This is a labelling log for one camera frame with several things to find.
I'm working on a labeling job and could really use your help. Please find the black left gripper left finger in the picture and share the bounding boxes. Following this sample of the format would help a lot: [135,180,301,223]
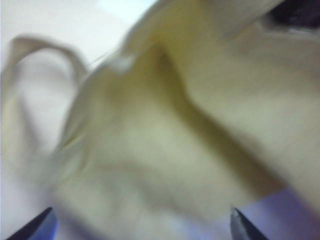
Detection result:
[4,206,60,240]

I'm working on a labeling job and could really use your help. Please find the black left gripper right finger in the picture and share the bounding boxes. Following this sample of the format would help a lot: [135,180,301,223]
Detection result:
[229,204,270,240]

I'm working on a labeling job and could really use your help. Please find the cream canvas tote bag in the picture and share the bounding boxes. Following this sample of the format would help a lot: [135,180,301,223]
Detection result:
[0,0,320,240]

